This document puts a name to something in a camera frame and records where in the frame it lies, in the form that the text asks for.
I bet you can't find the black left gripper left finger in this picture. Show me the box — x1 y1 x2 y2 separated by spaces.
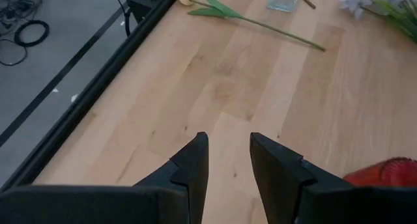
0 131 209 224

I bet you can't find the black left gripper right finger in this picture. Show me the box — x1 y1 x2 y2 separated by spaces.
250 132 417 224

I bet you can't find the peach artificial tulip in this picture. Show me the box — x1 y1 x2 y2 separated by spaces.
177 0 326 52

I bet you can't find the red ribbed glass vase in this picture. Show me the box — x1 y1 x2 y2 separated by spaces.
343 156 417 188

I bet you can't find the clear glass vase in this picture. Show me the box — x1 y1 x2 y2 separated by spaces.
266 0 299 13

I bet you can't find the white artificial flower bunch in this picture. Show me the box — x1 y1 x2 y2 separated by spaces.
338 0 417 45

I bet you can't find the black aluminium table frame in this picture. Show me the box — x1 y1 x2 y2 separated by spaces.
0 0 179 194

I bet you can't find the thin black floor cable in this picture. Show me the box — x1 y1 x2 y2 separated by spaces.
0 38 29 67

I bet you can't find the coiled black cable ring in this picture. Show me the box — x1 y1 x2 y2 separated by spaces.
14 20 50 48

